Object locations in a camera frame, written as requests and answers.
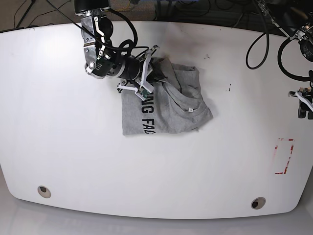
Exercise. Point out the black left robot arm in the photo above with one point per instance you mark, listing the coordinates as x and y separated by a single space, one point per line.
295 19

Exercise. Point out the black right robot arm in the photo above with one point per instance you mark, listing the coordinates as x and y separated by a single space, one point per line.
102 58

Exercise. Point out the red tape rectangle marking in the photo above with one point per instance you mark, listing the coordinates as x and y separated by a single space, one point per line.
282 155

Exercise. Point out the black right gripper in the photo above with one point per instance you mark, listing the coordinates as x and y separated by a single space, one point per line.
154 70

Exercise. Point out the grey t-shirt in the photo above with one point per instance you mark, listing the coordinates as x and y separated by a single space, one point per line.
175 106

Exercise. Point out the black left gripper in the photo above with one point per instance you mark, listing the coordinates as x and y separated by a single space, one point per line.
304 111

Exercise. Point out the right table grommet hole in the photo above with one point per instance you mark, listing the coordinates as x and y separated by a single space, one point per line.
258 203

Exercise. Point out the left table grommet hole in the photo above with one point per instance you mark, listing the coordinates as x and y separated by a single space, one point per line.
44 192

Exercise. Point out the table grommet hole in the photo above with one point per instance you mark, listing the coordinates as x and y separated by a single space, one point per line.
258 203
44 192

